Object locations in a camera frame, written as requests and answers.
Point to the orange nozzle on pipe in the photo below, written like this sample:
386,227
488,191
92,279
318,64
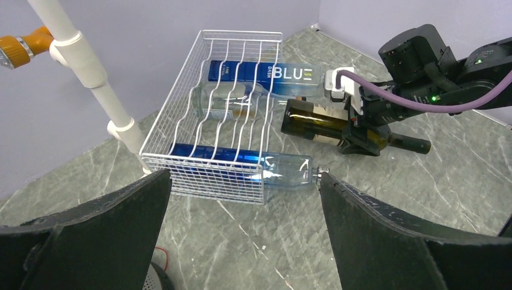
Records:
19,50

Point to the grey round perforated disc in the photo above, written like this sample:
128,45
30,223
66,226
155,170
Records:
157,279

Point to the white PVC pipe frame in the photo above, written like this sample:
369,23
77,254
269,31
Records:
81,59

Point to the white wire wine rack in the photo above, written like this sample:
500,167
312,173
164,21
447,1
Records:
209,139

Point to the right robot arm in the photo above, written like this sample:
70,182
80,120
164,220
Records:
425,77

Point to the dark green wine bottle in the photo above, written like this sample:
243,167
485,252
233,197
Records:
324,124

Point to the clear bottle copper cap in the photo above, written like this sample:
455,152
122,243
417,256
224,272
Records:
235,100

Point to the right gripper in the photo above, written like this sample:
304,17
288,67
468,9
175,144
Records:
369,117

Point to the blue bottle in rack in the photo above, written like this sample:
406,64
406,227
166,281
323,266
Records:
248,167

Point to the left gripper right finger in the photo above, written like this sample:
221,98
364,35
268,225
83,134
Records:
379,246

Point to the blue glass bottle silver cap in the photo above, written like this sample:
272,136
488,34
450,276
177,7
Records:
280,78

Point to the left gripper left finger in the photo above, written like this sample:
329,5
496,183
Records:
105,243

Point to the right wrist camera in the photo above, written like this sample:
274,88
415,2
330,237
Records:
343,90

